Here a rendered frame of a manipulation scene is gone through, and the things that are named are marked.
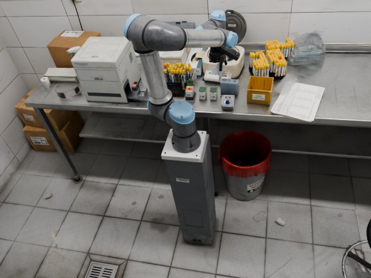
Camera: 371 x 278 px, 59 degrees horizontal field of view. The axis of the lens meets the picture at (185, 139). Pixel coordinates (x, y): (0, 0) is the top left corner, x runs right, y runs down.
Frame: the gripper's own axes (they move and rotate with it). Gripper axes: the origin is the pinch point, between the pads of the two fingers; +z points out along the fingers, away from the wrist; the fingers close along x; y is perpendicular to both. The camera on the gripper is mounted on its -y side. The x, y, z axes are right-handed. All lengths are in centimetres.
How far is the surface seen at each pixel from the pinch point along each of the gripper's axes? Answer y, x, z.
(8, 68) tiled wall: 192, -24, 30
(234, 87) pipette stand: -6.2, 2.0, 7.9
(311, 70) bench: -48, -32, 15
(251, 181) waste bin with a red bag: -20, 15, 76
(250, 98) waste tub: -16.5, 6.4, 11.1
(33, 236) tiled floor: 129, 79, 103
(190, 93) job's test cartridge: 17.8, 9.8, 9.2
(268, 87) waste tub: -24.6, -6.5, 12.1
